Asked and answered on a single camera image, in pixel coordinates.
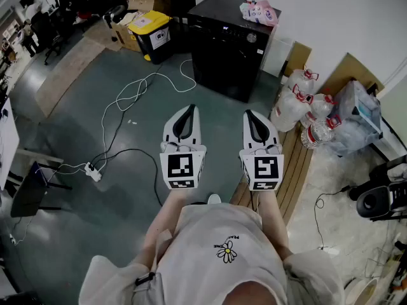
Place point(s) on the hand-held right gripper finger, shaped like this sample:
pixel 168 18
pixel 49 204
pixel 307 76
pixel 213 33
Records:
pixel 247 138
pixel 273 135

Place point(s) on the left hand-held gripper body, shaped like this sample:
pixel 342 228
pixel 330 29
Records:
pixel 179 167

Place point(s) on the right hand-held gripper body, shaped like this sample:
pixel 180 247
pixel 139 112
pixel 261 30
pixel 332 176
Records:
pixel 265 170

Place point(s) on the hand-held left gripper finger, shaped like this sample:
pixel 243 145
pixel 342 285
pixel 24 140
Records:
pixel 168 132
pixel 197 132

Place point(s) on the black washing machine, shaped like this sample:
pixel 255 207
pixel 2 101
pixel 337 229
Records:
pixel 219 59

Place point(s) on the silver metal control knob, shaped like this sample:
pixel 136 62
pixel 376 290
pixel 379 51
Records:
pixel 251 37

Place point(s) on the person's right forearm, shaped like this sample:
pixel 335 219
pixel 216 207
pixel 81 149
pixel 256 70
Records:
pixel 273 221

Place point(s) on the person's left forearm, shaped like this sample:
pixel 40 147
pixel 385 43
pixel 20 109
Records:
pixel 165 221

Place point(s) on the wooden slat board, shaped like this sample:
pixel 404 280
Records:
pixel 294 167

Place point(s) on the person's right white shoe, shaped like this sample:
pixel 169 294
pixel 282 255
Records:
pixel 214 198

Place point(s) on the small brown cardboard sheet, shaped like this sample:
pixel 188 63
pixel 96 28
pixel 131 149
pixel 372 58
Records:
pixel 299 57

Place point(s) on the clear plastic storage box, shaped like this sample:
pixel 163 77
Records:
pixel 356 119

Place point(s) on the white power strip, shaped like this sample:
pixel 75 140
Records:
pixel 93 171

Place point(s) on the black bin with yellow lid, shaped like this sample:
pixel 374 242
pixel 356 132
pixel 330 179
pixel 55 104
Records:
pixel 155 37

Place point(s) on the large brown cardboard sheet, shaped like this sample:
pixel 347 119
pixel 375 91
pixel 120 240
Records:
pixel 346 71

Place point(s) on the open cardboard box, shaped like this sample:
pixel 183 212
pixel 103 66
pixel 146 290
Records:
pixel 125 38

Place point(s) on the black clip-on device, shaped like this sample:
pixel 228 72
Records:
pixel 144 279

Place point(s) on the brown floor mat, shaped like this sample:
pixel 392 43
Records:
pixel 66 71

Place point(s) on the beige cloth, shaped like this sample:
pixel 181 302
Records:
pixel 128 17

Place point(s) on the pink detergent bag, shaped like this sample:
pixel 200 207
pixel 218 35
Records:
pixel 260 13

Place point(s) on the white bucket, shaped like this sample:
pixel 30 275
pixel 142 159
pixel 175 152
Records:
pixel 359 291

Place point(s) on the black stool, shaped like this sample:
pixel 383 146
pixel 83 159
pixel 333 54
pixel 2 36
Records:
pixel 27 192

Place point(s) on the black office chair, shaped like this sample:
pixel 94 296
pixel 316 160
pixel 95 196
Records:
pixel 47 30

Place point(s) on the white table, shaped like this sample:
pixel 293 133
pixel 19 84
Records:
pixel 8 138

